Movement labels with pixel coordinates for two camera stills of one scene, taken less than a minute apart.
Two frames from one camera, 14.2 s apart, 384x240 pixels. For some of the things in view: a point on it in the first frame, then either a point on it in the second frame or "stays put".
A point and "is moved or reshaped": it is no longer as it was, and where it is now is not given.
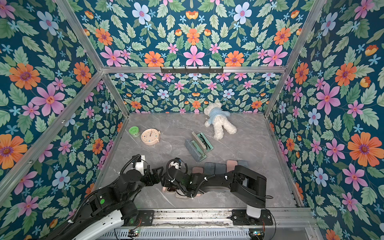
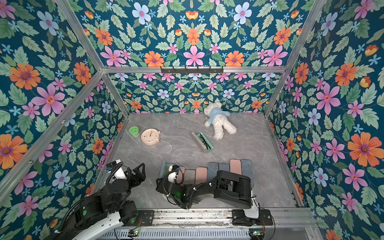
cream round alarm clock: [150, 136] stays put
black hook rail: [198, 70] stays put
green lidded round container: [134, 131] stays put
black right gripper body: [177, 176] to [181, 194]
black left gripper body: [147, 180] to [130, 185]
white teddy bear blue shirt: [216, 116] stays put
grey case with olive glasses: [194, 150] is moved or reshaped
